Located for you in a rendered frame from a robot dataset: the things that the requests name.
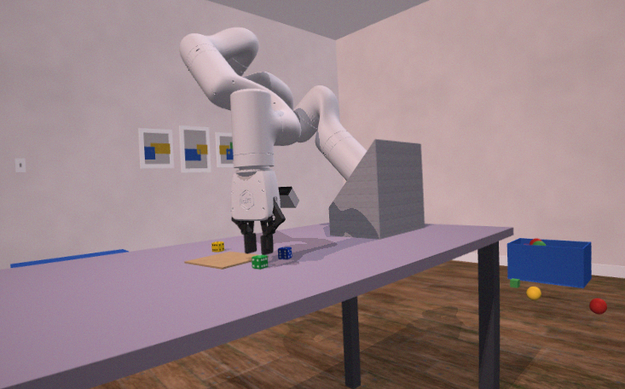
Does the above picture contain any tan mat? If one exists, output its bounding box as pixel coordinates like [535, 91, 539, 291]
[184, 252, 258, 270]

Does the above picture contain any blue die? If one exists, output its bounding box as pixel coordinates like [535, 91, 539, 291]
[278, 247, 292, 259]

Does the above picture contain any green die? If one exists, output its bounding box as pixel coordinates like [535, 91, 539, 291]
[252, 255, 268, 270]

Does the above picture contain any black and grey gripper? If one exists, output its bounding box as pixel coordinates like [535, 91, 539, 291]
[231, 169, 286, 255]

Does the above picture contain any yellow die with black pips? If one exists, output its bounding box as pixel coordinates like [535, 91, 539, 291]
[211, 241, 224, 253]

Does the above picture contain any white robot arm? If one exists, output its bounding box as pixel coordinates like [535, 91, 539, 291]
[180, 27, 367, 181]

